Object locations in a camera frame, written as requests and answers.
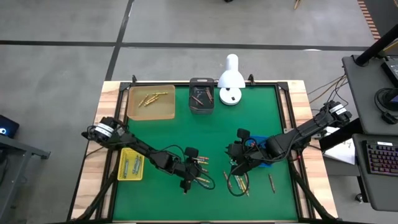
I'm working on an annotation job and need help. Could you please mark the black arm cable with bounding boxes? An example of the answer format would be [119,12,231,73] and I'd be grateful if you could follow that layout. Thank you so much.
[226,161,250,197]
[161,144,216,191]

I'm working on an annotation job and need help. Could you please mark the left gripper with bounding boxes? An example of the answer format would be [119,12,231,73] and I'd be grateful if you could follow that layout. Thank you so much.
[172,147,206,194]

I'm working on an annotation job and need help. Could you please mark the black tablet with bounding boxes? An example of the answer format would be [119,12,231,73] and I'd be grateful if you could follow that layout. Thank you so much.
[381,57,398,88]

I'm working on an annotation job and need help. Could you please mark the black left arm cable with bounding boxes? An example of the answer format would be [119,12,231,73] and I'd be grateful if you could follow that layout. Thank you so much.
[161,144,216,191]

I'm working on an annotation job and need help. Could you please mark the grey translucent bin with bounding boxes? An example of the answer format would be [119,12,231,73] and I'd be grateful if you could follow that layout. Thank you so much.
[188,77,215,115]

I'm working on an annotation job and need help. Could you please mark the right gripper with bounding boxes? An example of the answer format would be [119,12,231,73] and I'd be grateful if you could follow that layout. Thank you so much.
[225,128,270,174]

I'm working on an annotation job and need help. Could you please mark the black headphones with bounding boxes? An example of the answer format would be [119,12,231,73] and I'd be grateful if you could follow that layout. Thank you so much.
[374,87,398,125]

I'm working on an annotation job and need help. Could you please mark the white desk lamp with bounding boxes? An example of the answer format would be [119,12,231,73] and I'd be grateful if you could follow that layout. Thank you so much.
[216,54,246,106]

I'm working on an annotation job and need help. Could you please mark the orange translucent bin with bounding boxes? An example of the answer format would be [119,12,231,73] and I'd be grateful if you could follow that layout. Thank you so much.
[127,85,177,121]

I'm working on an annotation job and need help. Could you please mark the grey keyboard desk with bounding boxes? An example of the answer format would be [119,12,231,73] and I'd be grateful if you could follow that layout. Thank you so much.
[352,133,398,212]

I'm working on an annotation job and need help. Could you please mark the black rig leg strut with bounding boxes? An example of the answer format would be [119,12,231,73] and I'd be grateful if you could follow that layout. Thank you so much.
[287,146,338,222]
[70,146,123,222]

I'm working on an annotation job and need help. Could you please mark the black device blue light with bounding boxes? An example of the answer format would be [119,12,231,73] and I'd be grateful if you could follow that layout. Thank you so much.
[0,114,20,139]

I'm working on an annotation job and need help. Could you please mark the black desk beam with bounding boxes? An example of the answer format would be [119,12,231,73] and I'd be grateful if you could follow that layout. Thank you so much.
[318,118,363,152]

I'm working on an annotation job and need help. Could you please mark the backlit keyboard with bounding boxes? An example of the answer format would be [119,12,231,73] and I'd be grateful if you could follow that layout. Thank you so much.
[366,140,398,177]

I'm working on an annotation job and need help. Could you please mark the black pole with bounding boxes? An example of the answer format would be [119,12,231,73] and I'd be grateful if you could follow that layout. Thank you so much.
[354,23,398,67]

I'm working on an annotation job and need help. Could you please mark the blue plastic basket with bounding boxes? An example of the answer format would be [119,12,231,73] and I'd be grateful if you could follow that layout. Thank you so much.
[248,134,272,169]

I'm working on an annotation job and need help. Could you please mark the white paper sheet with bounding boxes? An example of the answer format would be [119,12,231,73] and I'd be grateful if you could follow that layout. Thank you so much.
[322,136,358,166]

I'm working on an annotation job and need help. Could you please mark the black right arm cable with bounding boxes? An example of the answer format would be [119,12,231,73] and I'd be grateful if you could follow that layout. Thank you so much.
[226,161,250,197]

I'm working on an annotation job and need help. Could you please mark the yellow plastic basket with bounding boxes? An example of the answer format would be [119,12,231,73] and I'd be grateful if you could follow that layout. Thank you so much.
[117,147,146,182]

